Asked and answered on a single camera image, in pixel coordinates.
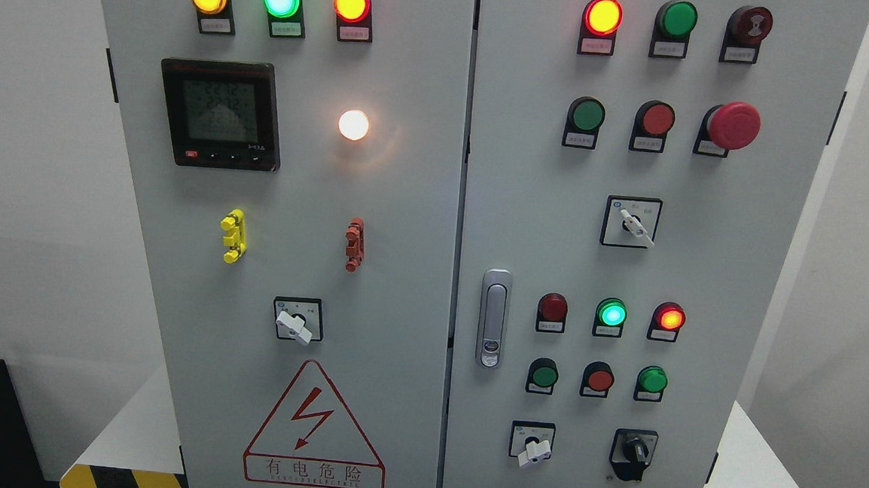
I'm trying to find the red push button lower middle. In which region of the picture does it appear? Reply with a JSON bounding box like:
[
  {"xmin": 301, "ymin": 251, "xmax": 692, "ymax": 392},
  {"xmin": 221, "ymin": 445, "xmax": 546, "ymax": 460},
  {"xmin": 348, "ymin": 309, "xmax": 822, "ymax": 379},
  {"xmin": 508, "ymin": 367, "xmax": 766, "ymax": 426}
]
[{"xmin": 579, "ymin": 361, "xmax": 615, "ymax": 398}]

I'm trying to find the grey right cabinet door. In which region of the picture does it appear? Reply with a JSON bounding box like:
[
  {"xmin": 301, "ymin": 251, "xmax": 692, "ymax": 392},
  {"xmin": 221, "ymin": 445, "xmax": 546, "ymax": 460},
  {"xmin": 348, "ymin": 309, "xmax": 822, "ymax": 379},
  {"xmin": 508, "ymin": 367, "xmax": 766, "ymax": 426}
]
[{"xmin": 441, "ymin": 0, "xmax": 869, "ymax": 488}]

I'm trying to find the red indicator light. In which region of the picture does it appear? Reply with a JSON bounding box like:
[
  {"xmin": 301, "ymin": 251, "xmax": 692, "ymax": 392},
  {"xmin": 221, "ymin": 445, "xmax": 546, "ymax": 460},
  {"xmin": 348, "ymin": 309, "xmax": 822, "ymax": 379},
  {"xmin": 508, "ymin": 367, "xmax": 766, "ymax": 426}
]
[
  {"xmin": 333, "ymin": 0, "xmax": 373, "ymax": 43},
  {"xmin": 577, "ymin": 0, "xmax": 624, "ymax": 56},
  {"xmin": 535, "ymin": 293, "xmax": 568, "ymax": 334},
  {"xmin": 647, "ymin": 300, "xmax": 686, "ymax": 343}
]

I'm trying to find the yellow plastic terminal clip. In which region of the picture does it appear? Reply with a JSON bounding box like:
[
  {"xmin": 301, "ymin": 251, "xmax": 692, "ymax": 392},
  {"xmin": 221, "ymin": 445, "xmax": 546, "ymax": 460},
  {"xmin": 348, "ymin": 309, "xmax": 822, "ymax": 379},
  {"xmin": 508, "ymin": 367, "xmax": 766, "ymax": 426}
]
[{"xmin": 221, "ymin": 208, "xmax": 247, "ymax": 265}]

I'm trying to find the red indicator light top right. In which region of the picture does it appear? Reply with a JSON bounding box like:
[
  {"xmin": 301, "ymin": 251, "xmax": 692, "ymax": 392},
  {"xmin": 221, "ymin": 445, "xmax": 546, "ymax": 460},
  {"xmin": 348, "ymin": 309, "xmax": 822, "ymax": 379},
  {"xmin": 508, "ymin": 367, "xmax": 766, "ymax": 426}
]
[{"xmin": 577, "ymin": 0, "xmax": 624, "ymax": 56}]

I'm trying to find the grey cabinet door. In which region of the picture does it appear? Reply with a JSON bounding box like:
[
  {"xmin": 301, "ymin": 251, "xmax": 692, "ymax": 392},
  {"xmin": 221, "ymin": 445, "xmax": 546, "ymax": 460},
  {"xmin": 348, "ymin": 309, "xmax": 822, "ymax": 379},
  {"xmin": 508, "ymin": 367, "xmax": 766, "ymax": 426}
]
[
  {"xmin": 102, "ymin": 0, "xmax": 476, "ymax": 488},
  {"xmin": 441, "ymin": 0, "xmax": 869, "ymax": 488}
]

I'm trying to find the black digital power meter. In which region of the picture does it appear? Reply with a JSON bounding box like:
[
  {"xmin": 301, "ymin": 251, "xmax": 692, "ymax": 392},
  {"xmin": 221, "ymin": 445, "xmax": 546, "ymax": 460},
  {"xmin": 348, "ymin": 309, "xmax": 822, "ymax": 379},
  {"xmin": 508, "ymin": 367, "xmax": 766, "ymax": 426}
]
[{"xmin": 160, "ymin": 58, "xmax": 280, "ymax": 172}]

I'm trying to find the green indicator light lower middle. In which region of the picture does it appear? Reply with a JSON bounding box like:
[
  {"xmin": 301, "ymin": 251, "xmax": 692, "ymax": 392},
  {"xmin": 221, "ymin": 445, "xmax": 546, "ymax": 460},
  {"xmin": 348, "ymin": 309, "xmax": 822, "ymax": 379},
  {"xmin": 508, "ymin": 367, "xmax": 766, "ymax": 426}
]
[{"xmin": 591, "ymin": 297, "xmax": 627, "ymax": 338}]

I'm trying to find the red indicator light lower right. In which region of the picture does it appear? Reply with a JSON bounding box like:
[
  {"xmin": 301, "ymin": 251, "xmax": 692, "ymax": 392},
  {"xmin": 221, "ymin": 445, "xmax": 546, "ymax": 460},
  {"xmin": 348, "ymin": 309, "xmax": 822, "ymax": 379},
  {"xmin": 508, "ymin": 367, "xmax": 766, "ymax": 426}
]
[{"xmin": 647, "ymin": 300, "xmax": 686, "ymax": 343}]

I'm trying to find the grey left cabinet door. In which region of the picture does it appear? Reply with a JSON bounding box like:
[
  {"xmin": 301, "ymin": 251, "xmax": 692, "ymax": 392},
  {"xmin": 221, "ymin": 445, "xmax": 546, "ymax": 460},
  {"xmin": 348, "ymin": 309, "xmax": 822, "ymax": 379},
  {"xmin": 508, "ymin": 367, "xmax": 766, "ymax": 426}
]
[{"xmin": 102, "ymin": 0, "xmax": 476, "ymax": 488}]

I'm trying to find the white platform with hazard stripes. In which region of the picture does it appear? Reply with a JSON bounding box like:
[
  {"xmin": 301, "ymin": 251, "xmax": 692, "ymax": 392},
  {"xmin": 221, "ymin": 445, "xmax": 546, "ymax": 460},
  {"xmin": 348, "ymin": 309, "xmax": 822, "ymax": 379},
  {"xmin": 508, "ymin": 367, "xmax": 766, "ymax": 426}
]
[{"xmin": 59, "ymin": 366, "xmax": 799, "ymax": 488}]

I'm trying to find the red indicator light lower left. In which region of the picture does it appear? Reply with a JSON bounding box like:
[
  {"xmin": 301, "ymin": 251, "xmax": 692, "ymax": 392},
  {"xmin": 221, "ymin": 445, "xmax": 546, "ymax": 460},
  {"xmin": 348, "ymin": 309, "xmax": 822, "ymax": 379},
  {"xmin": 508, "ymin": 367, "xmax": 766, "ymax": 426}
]
[{"xmin": 535, "ymin": 293, "xmax": 568, "ymax": 334}]

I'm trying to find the red push button upper row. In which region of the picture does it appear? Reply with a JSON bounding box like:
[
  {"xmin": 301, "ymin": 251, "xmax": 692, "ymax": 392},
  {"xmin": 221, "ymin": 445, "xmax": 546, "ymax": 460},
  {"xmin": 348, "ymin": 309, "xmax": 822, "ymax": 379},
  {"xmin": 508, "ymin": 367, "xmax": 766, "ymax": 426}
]
[{"xmin": 629, "ymin": 100, "xmax": 675, "ymax": 154}]

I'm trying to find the red emergency stop mushroom button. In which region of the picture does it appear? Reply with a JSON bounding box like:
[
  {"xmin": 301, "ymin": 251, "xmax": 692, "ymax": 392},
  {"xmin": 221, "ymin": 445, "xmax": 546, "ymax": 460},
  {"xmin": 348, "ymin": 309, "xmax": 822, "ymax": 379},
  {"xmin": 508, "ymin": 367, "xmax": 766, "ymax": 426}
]
[{"xmin": 692, "ymin": 101, "xmax": 761, "ymax": 157}]

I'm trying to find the silver cabinet door handle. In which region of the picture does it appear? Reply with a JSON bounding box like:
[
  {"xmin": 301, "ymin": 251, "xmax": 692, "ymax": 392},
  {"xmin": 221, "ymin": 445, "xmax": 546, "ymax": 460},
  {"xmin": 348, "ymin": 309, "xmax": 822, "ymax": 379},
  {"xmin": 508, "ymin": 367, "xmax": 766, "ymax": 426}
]
[{"xmin": 476, "ymin": 269, "xmax": 513, "ymax": 368}]

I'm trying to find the green indicator light top left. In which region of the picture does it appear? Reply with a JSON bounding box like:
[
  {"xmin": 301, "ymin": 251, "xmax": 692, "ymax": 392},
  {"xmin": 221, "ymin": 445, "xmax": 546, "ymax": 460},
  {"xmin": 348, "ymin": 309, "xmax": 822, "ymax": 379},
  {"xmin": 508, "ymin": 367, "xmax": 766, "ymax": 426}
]
[{"xmin": 263, "ymin": 0, "xmax": 306, "ymax": 39}]

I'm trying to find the green indicator light top right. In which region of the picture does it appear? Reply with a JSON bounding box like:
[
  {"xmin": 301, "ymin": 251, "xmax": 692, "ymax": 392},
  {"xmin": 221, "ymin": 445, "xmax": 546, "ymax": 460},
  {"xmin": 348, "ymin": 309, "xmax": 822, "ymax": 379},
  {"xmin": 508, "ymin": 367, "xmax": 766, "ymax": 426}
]
[{"xmin": 648, "ymin": 0, "xmax": 699, "ymax": 59}]

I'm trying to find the red indicator light top left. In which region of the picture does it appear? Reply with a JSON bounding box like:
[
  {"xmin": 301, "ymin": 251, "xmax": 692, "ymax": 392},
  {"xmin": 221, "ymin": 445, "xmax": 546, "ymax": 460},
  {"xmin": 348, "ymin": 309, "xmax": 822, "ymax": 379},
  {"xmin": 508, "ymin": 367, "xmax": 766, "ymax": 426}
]
[{"xmin": 333, "ymin": 0, "xmax": 373, "ymax": 43}]

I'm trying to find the red plastic terminal clip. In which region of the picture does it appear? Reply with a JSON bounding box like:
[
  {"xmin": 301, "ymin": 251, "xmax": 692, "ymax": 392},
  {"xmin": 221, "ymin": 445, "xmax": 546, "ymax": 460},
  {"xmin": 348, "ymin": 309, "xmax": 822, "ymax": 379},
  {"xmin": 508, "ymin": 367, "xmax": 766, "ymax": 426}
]
[{"xmin": 345, "ymin": 217, "xmax": 365, "ymax": 273}]

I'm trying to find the dark red buzzer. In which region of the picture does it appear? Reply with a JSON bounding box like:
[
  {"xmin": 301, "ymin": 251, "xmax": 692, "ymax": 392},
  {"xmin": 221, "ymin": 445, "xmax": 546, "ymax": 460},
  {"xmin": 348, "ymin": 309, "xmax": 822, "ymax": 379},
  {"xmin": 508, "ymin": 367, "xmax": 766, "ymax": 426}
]
[{"xmin": 719, "ymin": 5, "xmax": 773, "ymax": 65}]

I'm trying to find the green push button lower right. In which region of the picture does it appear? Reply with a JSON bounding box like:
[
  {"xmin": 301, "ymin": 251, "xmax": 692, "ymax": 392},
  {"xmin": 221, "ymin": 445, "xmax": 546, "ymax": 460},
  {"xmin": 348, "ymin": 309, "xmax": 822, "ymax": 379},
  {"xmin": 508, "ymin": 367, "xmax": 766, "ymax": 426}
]
[{"xmin": 633, "ymin": 365, "xmax": 669, "ymax": 403}]

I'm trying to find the red electrical danger warning sticker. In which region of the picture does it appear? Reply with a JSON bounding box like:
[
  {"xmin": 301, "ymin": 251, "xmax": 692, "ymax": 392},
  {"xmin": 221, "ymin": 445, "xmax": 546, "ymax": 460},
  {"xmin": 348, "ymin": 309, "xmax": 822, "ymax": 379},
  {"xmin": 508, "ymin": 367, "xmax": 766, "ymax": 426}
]
[{"xmin": 242, "ymin": 359, "xmax": 386, "ymax": 488}]

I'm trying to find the green indicator light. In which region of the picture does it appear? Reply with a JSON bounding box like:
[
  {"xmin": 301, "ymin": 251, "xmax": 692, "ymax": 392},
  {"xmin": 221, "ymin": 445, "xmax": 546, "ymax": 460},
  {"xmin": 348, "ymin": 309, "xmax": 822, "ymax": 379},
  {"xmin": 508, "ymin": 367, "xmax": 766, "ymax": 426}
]
[
  {"xmin": 263, "ymin": 0, "xmax": 306, "ymax": 39},
  {"xmin": 648, "ymin": 0, "xmax": 699, "ymax": 59},
  {"xmin": 591, "ymin": 297, "xmax": 627, "ymax": 338}
]

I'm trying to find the yellow indicator light top left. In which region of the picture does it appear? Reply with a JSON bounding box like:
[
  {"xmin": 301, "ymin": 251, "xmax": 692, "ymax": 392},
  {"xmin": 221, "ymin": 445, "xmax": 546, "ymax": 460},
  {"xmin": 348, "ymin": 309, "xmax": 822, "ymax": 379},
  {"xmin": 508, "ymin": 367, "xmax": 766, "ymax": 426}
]
[{"xmin": 191, "ymin": 0, "xmax": 235, "ymax": 35}]

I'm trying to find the white selector switch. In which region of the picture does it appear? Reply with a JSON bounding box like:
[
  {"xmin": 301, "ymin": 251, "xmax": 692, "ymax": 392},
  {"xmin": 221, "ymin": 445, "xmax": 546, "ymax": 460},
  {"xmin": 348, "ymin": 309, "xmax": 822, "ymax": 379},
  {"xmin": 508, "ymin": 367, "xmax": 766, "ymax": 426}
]
[
  {"xmin": 600, "ymin": 195, "xmax": 663, "ymax": 249},
  {"xmin": 509, "ymin": 419, "xmax": 557, "ymax": 469}
]

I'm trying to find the black rotary knob switch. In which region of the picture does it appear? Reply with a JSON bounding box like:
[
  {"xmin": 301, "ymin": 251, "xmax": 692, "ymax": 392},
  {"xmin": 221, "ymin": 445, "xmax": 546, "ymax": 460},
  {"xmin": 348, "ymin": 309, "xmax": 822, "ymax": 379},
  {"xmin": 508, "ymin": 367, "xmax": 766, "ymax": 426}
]
[{"xmin": 608, "ymin": 428, "xmax": 660, "ymax": 482}]

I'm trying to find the white selector switch lower right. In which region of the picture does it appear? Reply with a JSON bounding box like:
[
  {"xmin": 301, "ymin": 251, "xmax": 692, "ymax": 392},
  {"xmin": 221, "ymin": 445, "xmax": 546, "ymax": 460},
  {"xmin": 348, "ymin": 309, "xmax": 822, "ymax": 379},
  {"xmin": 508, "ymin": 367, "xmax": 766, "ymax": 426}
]
[{"xmin": 509, "ymin": 419, "xmax": 557, "ymax": 469}]

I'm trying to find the green push button upper row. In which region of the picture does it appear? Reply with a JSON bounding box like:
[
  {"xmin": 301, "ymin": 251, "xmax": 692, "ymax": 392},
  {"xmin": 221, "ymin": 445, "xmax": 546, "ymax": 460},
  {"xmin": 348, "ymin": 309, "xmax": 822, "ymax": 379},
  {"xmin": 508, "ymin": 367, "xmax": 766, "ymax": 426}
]
[{"xmin": 561, "ymin": 96, "xmax": 605, "ymax": 150}]

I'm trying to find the green start button lower left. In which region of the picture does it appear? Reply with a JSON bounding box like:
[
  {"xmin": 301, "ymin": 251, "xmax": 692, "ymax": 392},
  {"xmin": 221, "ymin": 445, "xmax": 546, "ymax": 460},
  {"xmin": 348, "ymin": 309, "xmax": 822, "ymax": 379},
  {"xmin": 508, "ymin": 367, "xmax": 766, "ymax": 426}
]
[{"xmin": 525, "ymin": 357, "xmax": 560, "ymax": 395}]

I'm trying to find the white glowing indicator light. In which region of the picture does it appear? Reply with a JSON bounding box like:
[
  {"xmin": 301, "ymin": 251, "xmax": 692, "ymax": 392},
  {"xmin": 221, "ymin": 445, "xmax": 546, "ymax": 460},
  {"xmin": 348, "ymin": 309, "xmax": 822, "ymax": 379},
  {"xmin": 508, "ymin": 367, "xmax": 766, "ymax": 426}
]
[{"xmin": 337, "ymin": 108, "xmax": 370, "ymax": 142}]

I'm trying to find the white selector switch upper right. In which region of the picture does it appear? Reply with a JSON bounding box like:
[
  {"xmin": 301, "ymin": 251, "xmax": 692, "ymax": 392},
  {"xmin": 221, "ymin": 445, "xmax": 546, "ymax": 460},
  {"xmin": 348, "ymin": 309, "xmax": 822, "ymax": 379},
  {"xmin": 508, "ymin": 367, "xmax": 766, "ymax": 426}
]
[{"xmin": 600, "ymin": 195, "xmax": 663, "ymax": 249}]

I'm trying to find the white selector switch left door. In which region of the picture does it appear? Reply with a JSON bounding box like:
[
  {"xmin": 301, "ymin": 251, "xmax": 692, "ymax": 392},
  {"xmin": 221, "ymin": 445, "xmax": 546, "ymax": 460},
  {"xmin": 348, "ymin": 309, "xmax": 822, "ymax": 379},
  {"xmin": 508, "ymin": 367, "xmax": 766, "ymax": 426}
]
[{"xmin": 273, "ymin": 296, "xmax": 324, "ymax": 346}]

